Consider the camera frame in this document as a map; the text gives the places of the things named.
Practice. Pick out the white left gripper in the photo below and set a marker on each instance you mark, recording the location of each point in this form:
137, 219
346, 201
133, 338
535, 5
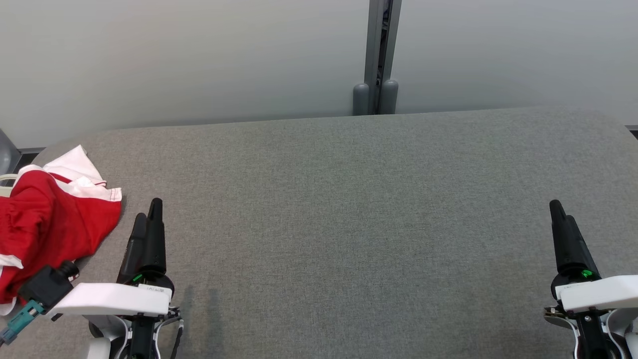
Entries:
114, 299

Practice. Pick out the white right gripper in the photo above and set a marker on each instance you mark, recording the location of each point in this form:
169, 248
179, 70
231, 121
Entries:
598, 294

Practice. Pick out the red shorts with white stripe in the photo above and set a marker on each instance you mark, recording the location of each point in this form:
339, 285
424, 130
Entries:
50, 224

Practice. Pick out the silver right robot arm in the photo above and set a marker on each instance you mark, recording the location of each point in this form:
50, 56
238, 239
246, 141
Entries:
590, 339

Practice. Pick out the beige laundry basket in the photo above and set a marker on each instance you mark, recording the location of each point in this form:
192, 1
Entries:
6, 177

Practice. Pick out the grey curved panel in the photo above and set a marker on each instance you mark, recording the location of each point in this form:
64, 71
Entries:
7, 152

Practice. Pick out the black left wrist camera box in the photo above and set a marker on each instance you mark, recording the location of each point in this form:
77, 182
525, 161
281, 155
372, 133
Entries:
47, 286

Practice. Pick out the grey cylinder post bumper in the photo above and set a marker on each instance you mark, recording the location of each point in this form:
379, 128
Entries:
390, 97
361, 99

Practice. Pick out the grey metal wall post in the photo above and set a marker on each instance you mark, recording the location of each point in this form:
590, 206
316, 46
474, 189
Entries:
371, 50

